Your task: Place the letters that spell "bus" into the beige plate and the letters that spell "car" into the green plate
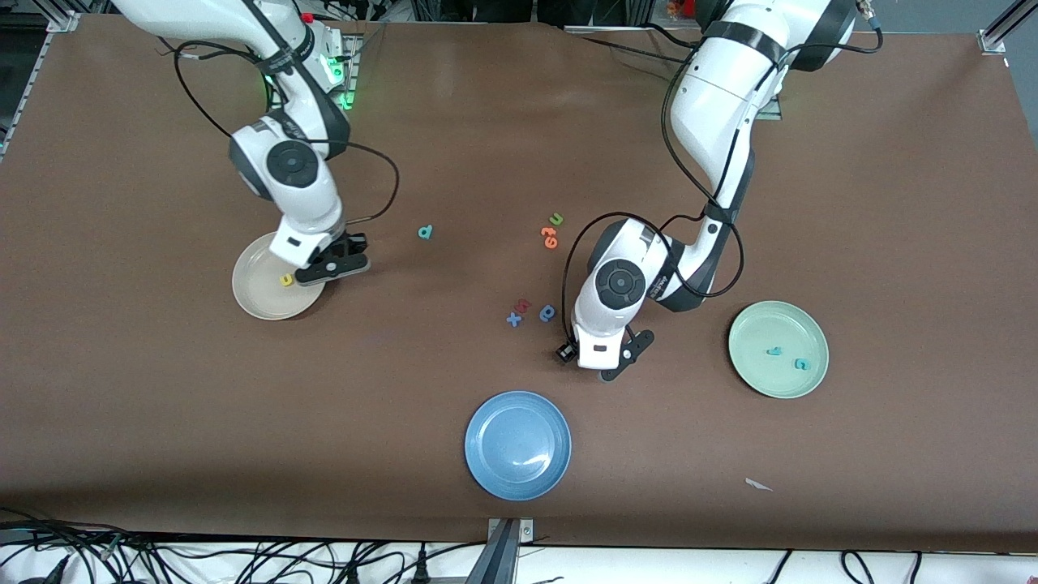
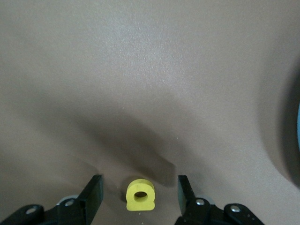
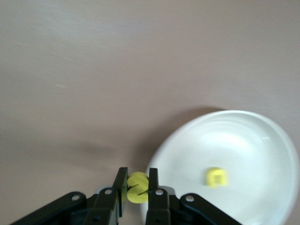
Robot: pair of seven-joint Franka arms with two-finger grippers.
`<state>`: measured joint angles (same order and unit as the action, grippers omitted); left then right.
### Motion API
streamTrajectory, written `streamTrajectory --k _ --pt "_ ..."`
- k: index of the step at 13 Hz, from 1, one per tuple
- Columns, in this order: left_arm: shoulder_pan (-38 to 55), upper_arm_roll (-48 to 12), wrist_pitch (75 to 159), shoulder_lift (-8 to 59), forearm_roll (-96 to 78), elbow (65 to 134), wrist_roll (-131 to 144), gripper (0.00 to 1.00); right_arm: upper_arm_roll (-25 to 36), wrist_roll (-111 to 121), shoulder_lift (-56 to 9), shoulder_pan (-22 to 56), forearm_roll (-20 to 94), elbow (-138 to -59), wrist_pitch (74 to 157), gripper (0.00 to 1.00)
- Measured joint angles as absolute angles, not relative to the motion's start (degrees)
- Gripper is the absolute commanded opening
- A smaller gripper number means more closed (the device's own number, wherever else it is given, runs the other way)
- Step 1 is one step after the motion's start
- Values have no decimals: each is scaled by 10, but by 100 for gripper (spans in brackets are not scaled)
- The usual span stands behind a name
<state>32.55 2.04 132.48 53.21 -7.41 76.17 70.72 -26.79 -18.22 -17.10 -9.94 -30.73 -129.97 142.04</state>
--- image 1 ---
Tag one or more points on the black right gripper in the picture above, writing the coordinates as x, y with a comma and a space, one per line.
354, 242

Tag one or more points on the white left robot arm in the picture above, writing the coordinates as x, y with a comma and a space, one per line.
714, 105

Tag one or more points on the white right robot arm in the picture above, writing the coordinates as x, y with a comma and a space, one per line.
300, 195

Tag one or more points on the blue foam letter a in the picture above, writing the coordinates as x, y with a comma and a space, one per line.
548, 313

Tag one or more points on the blue round plate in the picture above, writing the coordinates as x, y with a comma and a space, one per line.
517, 446

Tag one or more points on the beige brown round plate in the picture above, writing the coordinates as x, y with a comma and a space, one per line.
259, 292

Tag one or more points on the pale green round plate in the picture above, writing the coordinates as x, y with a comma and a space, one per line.
770, 381

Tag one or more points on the white paper scrap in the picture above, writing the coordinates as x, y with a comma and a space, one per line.
758, 485

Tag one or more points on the red box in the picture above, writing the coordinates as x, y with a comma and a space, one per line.
684, 7

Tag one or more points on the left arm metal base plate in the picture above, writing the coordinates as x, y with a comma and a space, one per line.
774, 110

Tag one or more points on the aluminium frame profile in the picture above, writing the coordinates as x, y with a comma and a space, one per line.
993, 39
61, 20

